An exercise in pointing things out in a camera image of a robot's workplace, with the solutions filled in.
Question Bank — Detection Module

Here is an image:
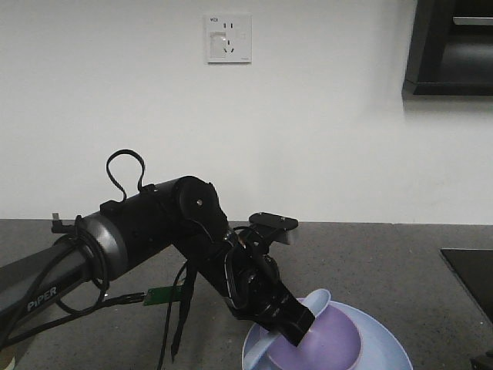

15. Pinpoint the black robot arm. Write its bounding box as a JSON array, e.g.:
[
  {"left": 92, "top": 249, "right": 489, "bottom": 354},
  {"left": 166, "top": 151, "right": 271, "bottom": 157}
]
[{"left": 1, "top": 177, "right": 314, "bottom": 346}]

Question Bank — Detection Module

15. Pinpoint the purple plastic bowl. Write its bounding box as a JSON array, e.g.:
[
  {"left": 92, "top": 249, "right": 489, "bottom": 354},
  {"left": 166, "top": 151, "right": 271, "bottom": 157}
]
[{"left": 257, "top": 301, "right": 362, "bottom": 370}]

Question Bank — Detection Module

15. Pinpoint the black induction cooktop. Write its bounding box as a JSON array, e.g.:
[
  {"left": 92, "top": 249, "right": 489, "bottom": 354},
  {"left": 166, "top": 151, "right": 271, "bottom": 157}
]
[{"left": 441, "top": 248, "right": 492, "bottom": 322}]

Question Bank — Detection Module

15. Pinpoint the white wall power socket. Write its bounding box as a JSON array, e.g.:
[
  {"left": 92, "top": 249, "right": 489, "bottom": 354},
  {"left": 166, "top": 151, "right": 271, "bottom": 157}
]
[{"left": 203, "top": 13, "right": 252, "bottom": 64}]

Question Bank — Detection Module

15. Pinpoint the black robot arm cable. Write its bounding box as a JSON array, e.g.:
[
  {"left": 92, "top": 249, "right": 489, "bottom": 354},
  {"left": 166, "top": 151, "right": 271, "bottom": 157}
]
[{"left": 106, "top": 149, "right": 148, "bottom": 201}]

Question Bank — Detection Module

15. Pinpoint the light blue plastic plate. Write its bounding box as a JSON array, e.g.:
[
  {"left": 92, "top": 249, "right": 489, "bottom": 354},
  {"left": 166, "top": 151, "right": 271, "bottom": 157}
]
[{"left": 241, "top": 300, "right": 414, "bottom": 370}]

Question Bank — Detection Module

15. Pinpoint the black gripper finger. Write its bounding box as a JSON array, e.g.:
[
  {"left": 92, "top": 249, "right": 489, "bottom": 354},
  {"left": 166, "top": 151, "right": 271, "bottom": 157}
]
[{"left": 277, "top": 304, "right": 315, "bottom": 346}]

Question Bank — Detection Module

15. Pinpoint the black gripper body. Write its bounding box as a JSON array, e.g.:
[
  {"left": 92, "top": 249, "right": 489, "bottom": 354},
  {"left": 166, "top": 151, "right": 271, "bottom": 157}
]
[{"left": 221, "top": 227, "right": 299, "bottom": 331}]

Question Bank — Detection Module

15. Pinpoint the light blue plastic spoon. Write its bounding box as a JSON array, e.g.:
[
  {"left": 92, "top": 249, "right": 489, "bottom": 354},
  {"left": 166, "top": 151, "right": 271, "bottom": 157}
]
[{"left": 242, "top": 288, "right": 331, "bottom": 369}]

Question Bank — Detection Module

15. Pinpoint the green circuit board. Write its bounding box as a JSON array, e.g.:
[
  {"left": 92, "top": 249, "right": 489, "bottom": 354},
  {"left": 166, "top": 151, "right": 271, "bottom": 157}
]
[{"left": 143, "top": 284, "right": 183, "bottom": 306}]

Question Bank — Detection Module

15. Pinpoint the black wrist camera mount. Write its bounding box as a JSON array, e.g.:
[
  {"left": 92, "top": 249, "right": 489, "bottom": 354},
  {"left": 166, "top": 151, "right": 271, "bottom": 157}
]
[{"left": 248, "top": 212, "right": 299, "bottom": 245}]

